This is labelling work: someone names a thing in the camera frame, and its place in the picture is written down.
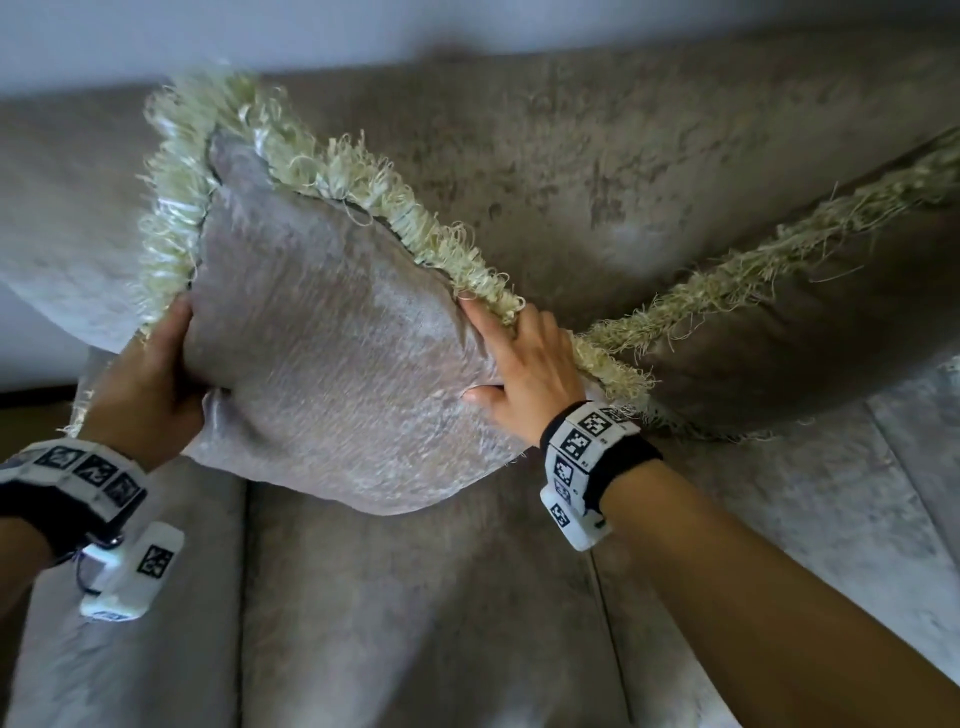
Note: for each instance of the dark grey fringed cushion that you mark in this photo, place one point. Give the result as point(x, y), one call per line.
point(795, 315)

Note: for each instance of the person's right forearm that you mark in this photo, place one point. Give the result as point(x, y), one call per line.
point(757, 592)

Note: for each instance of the person's right thumb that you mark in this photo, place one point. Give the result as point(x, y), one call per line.
point(484, 395)

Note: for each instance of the right wrist camera band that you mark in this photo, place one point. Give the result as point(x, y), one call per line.
point(585, 469)

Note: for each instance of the person's left hand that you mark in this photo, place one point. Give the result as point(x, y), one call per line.
point(142, 397)

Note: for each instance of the grey velvet sofa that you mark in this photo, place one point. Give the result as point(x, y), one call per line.
point(480, 450)

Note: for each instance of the wrist camera band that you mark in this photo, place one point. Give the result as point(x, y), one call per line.
point(585, 469)
point(82, 499)

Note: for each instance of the left wrist camera band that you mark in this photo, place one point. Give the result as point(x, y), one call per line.
point(82, 499)

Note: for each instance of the person's right hand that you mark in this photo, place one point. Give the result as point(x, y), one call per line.
point(536, 375)

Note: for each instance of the person's left thumb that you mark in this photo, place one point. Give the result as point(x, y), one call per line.
point(174, 319)

